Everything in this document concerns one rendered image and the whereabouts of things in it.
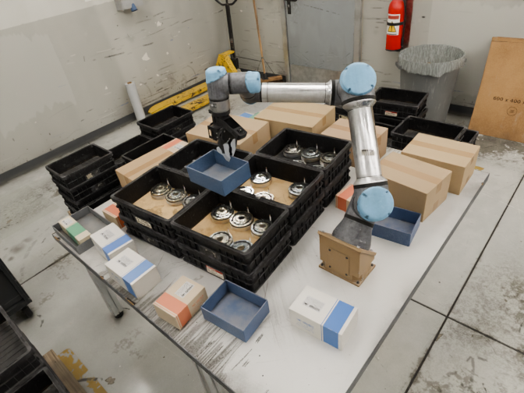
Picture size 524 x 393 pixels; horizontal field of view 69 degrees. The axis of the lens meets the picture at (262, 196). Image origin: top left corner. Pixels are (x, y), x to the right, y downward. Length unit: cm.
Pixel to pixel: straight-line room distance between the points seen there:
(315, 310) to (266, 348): 21
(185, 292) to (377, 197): 78
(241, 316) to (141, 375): 98
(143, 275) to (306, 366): 72
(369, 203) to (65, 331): 205
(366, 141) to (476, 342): 138
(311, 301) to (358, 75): 78
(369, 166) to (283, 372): 73
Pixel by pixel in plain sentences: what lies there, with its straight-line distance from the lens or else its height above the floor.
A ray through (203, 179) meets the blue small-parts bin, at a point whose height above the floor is 110.
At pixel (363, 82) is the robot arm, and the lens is 135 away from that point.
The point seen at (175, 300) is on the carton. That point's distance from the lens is 151.
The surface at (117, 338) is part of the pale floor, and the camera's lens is 253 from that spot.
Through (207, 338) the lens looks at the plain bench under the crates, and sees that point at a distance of 147.
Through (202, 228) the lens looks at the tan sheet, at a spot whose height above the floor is 83.
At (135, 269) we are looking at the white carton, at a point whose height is 79.
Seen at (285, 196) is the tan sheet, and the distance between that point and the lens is 177.
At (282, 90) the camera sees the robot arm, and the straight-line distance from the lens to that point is 150.
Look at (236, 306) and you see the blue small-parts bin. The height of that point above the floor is 70.
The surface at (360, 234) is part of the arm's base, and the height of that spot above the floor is 90.
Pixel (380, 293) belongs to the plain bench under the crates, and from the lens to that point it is 154.
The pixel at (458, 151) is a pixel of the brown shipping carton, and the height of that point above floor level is 86.
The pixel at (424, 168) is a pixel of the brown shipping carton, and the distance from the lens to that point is 192.
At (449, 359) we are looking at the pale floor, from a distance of 227.
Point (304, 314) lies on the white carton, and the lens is 136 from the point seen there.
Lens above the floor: 189
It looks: 36 degrees down
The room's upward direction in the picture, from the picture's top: 8 degrees counter-clockwise
